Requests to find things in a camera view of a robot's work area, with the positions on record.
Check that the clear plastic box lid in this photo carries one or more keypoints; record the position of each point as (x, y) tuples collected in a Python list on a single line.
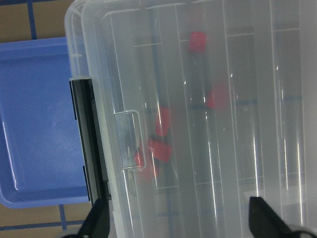
[(263, 144)]

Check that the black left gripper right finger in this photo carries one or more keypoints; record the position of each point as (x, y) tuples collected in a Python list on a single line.
[(264, 222)]

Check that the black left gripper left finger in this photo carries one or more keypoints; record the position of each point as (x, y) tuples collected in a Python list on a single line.
[(97, 223)]

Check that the clear plastic storage box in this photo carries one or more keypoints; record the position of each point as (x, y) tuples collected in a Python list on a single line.
[(92, 56)]

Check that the blue plastic tray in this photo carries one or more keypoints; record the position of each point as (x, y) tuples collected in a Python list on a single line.
[(41, 159)]

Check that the red block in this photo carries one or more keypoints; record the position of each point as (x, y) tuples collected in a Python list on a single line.
[(197, 42), (145, 160), (218, 97), (159, 149), (163, 121)]

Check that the black box latch handle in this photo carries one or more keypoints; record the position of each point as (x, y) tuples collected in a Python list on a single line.
[(84, 104)]

